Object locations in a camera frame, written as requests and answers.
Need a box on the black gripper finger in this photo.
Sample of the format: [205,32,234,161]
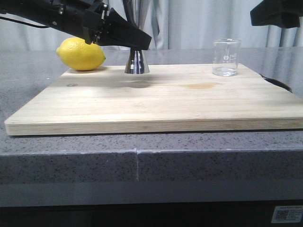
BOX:
[250,0,303,28]

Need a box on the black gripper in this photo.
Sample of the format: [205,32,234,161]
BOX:
[82,0,152,50]

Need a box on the steel double jigger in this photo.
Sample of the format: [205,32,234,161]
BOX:
[123,0,151,74]

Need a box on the clear glass beaker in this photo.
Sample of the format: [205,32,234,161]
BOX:
[213,38,242,77]

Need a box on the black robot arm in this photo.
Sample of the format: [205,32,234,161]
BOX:
[0,0,152,50]

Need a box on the yellow lemon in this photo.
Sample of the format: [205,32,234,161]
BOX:
[56,37,106,71]

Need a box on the grey curtain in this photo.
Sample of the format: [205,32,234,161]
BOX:
[0,0,303,51]

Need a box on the wooden cutting board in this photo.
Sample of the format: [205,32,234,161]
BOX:
[5,64,303,136]

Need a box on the white QR label sticker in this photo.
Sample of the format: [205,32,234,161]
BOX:
[271,205,303,224]

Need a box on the black board handle strap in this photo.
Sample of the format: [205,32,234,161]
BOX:
[259,73,293,93]

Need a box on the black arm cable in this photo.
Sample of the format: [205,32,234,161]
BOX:
[0,15,49,29]

